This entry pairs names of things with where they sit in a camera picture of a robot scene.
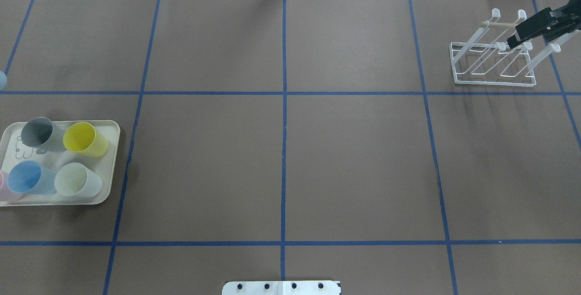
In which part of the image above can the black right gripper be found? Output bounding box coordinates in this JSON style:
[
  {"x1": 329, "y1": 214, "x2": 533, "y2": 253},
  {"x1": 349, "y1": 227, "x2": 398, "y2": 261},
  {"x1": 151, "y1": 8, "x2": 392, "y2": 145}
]
[{"x1": 507, "y1": 0, "x2": 581, "y2": 49}]

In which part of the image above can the grey plastic cup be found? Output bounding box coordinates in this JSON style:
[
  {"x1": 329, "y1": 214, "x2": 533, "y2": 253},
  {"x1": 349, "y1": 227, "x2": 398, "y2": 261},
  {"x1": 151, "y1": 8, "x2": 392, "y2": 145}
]
[{"x1": 21, "y1": 117, "x2": 66, "y2": 152}]

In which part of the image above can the light blue plastic cup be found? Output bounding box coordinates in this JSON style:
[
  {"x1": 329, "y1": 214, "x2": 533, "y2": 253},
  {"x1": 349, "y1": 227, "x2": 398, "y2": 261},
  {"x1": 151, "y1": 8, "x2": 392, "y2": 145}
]
[{"x1": 0, "y1": 70, "x2": 8, "y2": 91}]

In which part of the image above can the yellow plastic cup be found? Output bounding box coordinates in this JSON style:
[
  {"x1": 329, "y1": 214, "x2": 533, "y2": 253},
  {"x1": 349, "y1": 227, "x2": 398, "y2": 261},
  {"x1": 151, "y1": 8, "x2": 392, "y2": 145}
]
[{"x1": 63, "y1": 122, "x2": 109, "y2": 158}]

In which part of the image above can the pale green plastic cup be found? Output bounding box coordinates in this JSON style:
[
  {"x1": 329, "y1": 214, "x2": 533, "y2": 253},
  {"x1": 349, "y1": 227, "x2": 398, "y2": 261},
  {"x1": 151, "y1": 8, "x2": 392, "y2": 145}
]
[{"x1": 54, "y1": 162, "x2": 103, "y2": 198}]

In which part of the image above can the blue plastic cup on tray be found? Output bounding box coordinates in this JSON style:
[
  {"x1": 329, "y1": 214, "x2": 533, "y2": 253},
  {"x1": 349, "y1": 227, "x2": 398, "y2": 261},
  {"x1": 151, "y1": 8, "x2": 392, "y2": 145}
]
[{"x1": 7, "y1": 161, "x2": 56, "y2": 195}]

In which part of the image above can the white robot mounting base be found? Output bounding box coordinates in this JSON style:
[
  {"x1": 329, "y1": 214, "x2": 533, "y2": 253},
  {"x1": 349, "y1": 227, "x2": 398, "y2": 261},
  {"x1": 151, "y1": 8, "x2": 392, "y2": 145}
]
[{"x1": 222, "y1": 280, "x2": 342, "y2": 295}]

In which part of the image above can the cream plastic tray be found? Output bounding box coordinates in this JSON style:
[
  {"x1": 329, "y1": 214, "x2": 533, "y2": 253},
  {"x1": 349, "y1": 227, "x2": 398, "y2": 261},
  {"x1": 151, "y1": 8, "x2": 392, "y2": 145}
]
[{"x1": 0, "y1": 120, "x2": 121, "y2": 207}]

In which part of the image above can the white wire cup rack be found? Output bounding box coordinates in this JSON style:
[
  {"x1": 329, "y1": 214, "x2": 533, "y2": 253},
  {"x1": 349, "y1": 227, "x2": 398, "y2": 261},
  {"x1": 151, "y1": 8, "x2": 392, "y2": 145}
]
[{"x1": 448, "y1": 8, "x2": 580, "y2": 88}]

